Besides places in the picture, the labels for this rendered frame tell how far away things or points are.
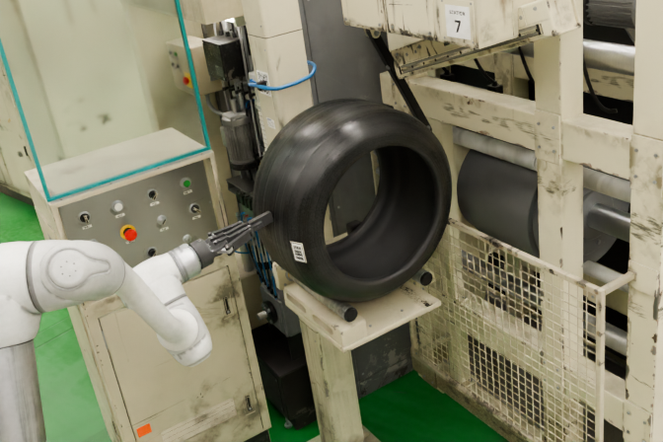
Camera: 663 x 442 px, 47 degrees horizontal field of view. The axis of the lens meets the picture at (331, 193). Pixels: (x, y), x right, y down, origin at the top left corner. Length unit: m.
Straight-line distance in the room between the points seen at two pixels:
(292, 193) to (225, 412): 1.24
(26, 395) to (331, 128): 1.02
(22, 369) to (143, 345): 1.27
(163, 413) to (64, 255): 1.59
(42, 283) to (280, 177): 0.85
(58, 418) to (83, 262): 2.40
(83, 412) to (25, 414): 2.21
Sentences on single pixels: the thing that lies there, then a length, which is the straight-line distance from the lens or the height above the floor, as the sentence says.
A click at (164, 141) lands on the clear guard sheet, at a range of 2.53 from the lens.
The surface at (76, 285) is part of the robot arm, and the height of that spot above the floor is 1.50.
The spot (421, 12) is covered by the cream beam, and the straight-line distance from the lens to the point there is 2.04.
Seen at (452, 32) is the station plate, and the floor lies 1.67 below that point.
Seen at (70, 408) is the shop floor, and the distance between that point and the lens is 3.76.
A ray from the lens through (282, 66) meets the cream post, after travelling 2.30.
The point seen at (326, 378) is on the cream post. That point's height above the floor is 0.42.
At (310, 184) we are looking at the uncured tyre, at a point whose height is 1.34.
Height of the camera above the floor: 2.11
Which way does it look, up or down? 24 degrees down
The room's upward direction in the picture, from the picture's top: 8 degrees counter-clockwise
